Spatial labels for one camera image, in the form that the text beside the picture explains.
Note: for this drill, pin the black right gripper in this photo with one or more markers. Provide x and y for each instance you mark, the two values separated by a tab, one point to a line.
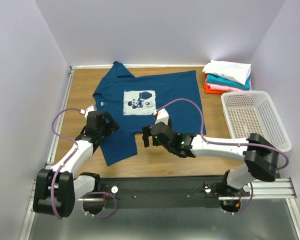
147	132

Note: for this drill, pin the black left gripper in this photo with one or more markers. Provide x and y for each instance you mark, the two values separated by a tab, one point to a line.
111	126

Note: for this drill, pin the dark blue t shirt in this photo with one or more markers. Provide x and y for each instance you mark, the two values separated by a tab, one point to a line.
131	101

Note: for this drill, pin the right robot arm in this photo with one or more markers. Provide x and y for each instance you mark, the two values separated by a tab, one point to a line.
258	156

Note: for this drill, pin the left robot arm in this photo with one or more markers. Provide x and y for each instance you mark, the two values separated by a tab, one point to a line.
56	189

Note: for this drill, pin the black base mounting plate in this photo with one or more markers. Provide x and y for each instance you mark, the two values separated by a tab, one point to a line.
162	193

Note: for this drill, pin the white table edge strip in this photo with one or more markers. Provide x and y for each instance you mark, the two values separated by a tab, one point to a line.
109	66

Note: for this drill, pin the orange folded t shirt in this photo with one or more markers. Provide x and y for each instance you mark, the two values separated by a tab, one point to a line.
208	90

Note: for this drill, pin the pink folded t shirt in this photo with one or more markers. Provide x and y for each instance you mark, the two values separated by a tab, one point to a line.
224	88

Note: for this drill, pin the teal folded t shirt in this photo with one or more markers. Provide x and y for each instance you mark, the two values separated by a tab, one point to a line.
214	79

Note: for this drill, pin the white plastic basket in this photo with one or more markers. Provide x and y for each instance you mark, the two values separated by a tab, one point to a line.
253	111

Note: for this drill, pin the white folded t shirt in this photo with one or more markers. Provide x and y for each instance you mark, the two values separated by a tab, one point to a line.
233	71

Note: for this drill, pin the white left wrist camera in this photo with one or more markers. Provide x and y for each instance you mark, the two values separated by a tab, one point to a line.
85	112

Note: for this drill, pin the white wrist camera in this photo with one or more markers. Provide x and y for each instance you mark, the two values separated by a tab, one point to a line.
162	116
85	112

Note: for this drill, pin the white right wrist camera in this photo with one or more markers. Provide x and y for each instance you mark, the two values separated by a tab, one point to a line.
162	116

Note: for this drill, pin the aluminium frame rail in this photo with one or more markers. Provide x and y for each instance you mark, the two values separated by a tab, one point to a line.
30	214

